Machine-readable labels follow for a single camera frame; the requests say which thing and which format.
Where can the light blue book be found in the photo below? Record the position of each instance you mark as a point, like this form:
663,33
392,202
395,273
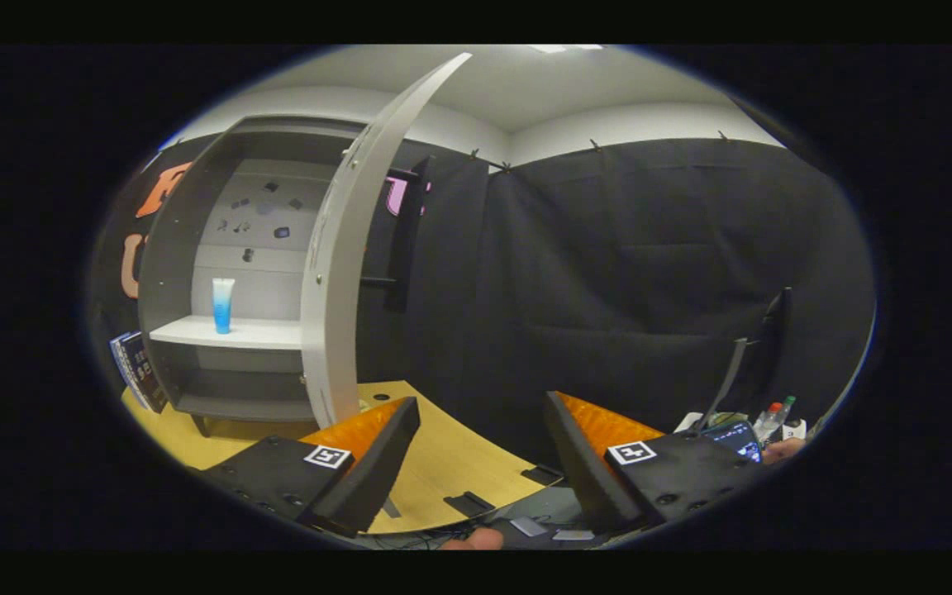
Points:
116,351

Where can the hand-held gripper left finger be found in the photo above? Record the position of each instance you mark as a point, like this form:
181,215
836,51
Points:
377,471

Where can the blue and white tube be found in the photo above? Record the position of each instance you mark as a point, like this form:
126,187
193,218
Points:
222,310

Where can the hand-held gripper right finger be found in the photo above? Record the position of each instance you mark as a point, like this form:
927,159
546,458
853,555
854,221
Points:
583,471

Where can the dark phone with lit screen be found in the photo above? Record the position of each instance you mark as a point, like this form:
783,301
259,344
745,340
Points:
736,438

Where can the white and blue book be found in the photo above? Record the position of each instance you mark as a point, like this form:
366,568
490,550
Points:
124,357

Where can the red cap bottle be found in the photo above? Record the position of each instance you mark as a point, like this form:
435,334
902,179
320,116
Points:
767,421

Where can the grey slanted bar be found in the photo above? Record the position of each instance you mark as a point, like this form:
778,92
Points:
725,384

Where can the white card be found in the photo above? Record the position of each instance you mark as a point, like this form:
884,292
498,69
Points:
573,535

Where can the grey card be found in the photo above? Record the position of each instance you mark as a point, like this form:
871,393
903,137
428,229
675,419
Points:
528,526

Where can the black backdrop cloth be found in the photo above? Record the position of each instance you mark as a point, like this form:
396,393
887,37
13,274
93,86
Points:
608,273

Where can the white cabinet shelf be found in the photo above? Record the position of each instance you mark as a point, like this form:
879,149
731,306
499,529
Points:
261,332

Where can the grey cabinet body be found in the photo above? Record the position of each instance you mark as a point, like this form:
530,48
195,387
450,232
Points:
164,273

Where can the white cabinet door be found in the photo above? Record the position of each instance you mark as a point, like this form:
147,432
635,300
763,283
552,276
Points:
331,289

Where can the large ceiling light panel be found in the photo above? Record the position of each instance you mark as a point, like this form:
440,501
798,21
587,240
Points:
563,48

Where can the dark navy book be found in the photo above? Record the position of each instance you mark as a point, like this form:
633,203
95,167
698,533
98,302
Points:
145,376

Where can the small white box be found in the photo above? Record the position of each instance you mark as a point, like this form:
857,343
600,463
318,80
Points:
794,430

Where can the green cap bottle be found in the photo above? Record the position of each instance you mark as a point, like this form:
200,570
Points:
785,409

